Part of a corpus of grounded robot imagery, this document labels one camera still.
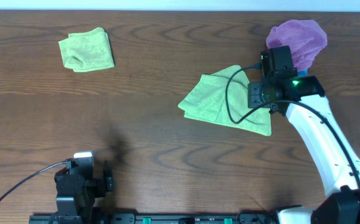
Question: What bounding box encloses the green microfiber cloth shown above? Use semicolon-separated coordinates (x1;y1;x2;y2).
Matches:
178;65;272;136

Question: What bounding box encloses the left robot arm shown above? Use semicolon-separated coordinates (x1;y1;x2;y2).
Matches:
48;157;114;223

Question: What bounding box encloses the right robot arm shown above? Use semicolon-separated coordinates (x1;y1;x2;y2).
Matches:
248;72;360;223

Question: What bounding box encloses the blue cloth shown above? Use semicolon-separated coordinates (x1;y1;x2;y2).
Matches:
298;70;308;77

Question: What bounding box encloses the purple cloth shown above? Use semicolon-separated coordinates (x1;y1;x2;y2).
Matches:
265;20;328;71

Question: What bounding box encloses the folded green cloth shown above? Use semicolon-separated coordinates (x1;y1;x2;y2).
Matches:
58;27;115;72

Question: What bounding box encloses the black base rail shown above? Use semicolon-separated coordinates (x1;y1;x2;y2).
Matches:
29;213;279;224

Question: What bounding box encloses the right black cable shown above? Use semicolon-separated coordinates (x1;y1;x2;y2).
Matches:
224;63;360;224

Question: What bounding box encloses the black cable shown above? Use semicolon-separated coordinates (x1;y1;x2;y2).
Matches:
224;63;360;224
0;160;75;224

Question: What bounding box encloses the left black cable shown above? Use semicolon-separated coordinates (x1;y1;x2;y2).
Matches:
0;160;75;224

